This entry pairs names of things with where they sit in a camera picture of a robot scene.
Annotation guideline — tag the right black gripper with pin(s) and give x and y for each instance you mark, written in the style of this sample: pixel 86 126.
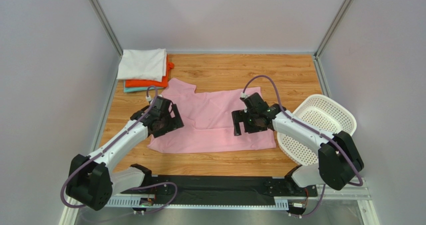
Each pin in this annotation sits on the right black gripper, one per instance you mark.
pixel 241 122

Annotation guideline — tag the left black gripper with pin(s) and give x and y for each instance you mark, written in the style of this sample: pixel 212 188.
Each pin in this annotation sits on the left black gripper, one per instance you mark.
pixel 178 122

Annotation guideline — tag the pink t shirt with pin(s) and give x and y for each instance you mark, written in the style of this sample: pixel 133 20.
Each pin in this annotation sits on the pink t shirt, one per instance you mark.
pixel 208 124

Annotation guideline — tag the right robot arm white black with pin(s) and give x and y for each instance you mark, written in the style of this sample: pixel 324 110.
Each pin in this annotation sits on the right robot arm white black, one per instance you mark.
pixel 339 162

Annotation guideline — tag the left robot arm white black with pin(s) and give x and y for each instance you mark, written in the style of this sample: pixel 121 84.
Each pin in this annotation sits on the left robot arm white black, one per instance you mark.
pixel 92 180

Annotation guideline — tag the folded teal t shirt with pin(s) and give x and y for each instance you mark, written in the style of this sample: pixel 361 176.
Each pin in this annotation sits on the folded teal t shirt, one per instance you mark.
pixel 136 89

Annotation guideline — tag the folded orange t shirt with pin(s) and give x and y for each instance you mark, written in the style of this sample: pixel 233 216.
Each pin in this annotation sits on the folded orange t shirt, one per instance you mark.
pixel 169 67

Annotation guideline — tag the folded white t shirt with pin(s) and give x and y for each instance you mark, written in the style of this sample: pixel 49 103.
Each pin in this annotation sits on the folded white t shirt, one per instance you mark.
pixel 143 65

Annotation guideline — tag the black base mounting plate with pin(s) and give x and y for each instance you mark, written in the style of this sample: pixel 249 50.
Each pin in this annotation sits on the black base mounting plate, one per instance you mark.
pixel 223 190

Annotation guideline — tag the white perforated plastic basket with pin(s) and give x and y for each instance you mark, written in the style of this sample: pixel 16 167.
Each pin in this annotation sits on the white perforated plastic basket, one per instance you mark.
pixel 323 113

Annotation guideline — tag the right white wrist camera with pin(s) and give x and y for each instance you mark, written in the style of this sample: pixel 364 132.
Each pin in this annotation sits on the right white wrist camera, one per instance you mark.
pixel 244 96

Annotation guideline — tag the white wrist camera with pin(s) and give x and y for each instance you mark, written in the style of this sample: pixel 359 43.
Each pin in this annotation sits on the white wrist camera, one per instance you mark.
pixel 244 96
pixel 148 98

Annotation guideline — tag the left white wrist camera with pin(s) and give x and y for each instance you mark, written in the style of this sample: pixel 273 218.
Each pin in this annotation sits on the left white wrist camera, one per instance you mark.
pixel 148 98

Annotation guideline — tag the right aluminium corner post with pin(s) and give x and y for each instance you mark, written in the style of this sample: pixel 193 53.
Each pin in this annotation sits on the right aluminium corner post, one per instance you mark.
pixel 333 27

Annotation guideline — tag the aluminium corner post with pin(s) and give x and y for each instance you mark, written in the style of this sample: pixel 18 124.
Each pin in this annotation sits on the aluminium corner post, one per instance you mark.
pixel 97 7
pixel 333 27

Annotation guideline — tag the aluminium frame rail front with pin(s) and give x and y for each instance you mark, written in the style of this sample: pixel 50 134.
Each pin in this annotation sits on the aluminium frame rail front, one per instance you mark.
pixel 296 207

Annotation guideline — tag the left aluminium corner post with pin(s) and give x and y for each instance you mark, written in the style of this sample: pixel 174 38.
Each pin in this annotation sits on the left aluminium corner post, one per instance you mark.
pixel 97 7

